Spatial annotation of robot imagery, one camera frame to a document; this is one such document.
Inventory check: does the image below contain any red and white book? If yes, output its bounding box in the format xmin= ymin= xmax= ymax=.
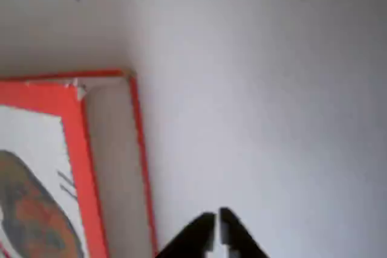
xmin=0 ymin=68 xmax=160 ymax=258

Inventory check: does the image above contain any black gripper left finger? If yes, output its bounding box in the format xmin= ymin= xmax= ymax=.
xmin=156 ymin=211 xmax=216 ymax=258

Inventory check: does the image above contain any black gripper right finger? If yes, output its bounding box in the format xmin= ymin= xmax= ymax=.
xmin=218 ymin=207 xmax=270 ymax=258

